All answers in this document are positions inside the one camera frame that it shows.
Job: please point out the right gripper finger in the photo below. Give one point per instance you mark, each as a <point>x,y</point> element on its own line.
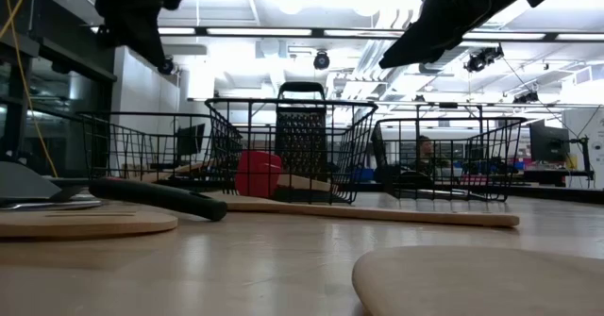
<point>480,11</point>
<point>434,30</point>

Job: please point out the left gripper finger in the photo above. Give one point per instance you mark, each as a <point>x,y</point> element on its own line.
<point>141,40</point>

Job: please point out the wooden spork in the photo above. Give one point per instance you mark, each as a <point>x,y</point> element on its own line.
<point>377,212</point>

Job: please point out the slotted wooden spatula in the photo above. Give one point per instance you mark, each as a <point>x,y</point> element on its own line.
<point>85,224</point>

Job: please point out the black ceiling spotlight cluster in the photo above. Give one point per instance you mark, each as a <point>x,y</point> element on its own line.
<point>481,60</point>

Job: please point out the black computer monitor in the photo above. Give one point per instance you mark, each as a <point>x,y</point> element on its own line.
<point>191,139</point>
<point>549,144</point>

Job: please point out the black beam with light strips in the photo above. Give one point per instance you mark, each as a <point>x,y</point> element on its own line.
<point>318,32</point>

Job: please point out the person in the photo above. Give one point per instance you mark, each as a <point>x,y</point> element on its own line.
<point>426,148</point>

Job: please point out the black round camera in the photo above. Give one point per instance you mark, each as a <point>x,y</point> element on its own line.
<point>167,67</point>
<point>322,61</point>

